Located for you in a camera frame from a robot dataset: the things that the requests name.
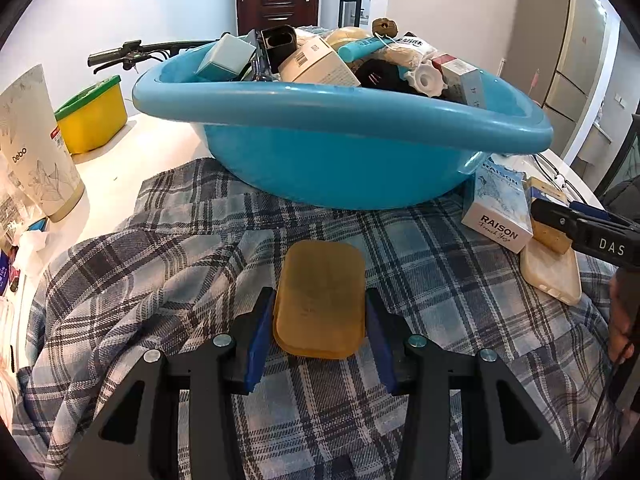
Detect cream phone case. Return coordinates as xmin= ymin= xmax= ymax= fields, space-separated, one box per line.
xmin=520 ymin=242 xmax=583 ymax=306

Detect beige round sponge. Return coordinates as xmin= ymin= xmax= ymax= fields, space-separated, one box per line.
xmin=322 ymin=26 xmax=373 ymax=46

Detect blue plastic basin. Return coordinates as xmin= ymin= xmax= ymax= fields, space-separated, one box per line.
xmin=132 ymin=27 xmax=555 ymax=211

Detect white printed paper canister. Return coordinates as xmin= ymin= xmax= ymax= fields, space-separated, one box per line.
xmin=0 ymin=65 xmax=86 ymax=223

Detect blue white cigarette box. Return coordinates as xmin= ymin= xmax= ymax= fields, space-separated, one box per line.
xmin=461 ymin=157 xmax=535 ymax=255

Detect pale teal small box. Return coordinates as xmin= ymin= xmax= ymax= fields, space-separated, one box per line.
xmin=194 ymin=34 xmax=257 ymax=82

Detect person's right hand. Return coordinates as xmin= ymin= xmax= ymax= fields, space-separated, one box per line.
xmin=607 ymin=272 xmax=640 ymax=363

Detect brown doll keychain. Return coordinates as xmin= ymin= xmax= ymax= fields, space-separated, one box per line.
xmin=371 ymin=17 xmax=401 ymax=51

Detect long black device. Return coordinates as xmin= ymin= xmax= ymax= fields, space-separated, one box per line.
xmin=245 ymin=30 xmax=276 ymax=82

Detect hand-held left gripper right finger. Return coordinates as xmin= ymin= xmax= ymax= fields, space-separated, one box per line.
xmin=365 ymin=287 xmax=576 ymax=480

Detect red white box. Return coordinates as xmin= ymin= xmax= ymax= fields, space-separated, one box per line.
xmin=431 ymin=52 xmax=476 ymax=78

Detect black rectangular cup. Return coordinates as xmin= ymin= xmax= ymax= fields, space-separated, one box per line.
xmin=260 ymin=25 xmax=297 ymax=61

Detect blue plaid shirt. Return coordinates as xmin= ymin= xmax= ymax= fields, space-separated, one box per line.
xmin=15 ymin=157 xmax=631 ymax=480

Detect white plastic knob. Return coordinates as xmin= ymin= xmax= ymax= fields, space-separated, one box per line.
xmin=404 ymin=57 xmax=446 ymax=98

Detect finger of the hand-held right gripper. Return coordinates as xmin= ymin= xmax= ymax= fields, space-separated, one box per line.
xmin=569 ymin=201 xmax=640 ymax=233
xmin=531 ymin=199 xmax=583 ymax=252

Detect amber soap bar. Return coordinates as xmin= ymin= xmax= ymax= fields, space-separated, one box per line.
xmin=272 ymin=240 xmax=367 ymax=360

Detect black cloth item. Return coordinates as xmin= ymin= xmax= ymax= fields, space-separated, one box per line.
xmin=350 ymin=57 xmax=418 ymax=95

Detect teal tube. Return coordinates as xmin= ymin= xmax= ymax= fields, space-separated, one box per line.
xmin=337 ymin=35 xmax=388 ymax=60

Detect yellow bin with green lid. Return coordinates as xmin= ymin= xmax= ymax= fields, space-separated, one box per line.
xmin=54 ymin=75 xmax=128 ymax=155

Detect grey box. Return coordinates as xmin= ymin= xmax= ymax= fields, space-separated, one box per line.
xmin=442 ymin=67 xmax=488 ymax=110

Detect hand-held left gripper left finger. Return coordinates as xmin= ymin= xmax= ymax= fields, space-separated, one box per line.
xmin=60 ymin=285 xmax=276 ymax=480

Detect white mesh pouch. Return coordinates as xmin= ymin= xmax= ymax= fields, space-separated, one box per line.
xmin=385 ymin=35 xmax=441 ymax=68

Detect beige refrigerator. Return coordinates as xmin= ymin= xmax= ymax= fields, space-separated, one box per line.
xmin=500 ymin=0 xmax=621 ymax=153

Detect black scooter handlebar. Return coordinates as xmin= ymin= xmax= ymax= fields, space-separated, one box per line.
xmin=87 ymin=39 xmax=221 ymax=73

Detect white cardboard box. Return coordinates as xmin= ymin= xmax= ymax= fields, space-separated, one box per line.
xmin=277 ymin=35 xmax=361 ymax=88

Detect black eyeglasses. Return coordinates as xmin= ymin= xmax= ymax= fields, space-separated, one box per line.
xmin=530 ymin=151 xmax=573 ymax=196

